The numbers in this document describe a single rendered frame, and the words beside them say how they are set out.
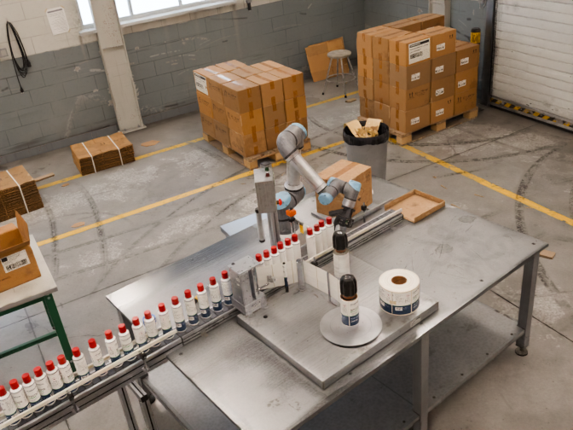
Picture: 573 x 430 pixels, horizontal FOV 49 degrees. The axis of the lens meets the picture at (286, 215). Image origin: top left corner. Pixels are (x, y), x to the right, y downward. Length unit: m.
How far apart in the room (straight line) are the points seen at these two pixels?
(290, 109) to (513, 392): 4.04
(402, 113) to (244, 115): 1.74
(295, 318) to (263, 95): 3.89
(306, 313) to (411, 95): 4.18
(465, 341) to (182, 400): 1.75
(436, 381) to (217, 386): 1.39
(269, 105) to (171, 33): 2.29
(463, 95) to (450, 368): 4.35
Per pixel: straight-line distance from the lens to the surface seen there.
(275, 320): 3.24
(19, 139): 8.44
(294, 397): 2.91
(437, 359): 3.97
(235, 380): 3.03
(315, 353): 3.03
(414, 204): 4.27
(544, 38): 7.57
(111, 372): 3.18
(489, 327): 4.23
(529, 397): 4.14
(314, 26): 9.64
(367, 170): 4.10
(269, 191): 3.28
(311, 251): 3.60
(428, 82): 7.16
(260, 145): 6.89
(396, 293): 3.13
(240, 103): 6.64
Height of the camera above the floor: 2.90
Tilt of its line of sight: 29 degrees down
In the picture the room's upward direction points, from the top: 6 degrees counter-clockwise
